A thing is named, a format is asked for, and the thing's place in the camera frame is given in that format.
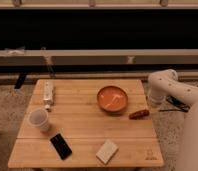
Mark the beige sponge block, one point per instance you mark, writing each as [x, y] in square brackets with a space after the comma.
[107, 151]

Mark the orange bowl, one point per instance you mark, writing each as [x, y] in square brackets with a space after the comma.
[112, 99]

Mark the white paper cup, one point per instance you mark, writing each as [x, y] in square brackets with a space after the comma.
[39, 119]

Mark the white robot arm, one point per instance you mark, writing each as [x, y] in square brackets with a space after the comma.
[163, 83]

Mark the grey horizontal rail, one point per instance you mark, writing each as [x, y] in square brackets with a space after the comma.
[97, 57]

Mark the white clear bottle lying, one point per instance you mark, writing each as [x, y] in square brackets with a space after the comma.
[48, 95]

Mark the black smartphone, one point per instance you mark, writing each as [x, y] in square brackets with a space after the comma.
[61, 146]

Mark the white cylindrical gripper tip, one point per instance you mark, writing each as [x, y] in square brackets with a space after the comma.
[156, 96]

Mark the red chili pepper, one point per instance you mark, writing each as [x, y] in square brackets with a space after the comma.
[139, 114]

